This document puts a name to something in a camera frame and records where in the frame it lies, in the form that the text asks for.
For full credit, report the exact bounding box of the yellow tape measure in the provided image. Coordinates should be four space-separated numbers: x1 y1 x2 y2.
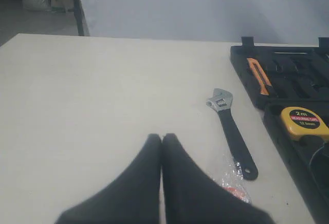
280 106 328 141

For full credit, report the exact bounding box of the black metal frame post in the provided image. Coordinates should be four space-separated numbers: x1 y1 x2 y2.
73 0 85 36

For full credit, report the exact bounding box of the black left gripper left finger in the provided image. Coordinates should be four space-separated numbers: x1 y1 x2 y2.
56 134 162 223

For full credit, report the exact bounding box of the adjustable wrench black handle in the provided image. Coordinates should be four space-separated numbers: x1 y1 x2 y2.
206 88 259 181

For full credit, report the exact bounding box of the tape roll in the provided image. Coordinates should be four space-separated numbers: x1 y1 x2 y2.
219 162 251 204

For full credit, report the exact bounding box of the orange utility knife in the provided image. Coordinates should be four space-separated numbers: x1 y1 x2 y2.
247 58 272 96

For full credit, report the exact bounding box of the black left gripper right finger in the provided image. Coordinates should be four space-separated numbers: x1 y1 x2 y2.
162 134 273 223

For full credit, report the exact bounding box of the black plastic tool case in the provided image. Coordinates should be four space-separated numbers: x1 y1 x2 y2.
230 36 328 223

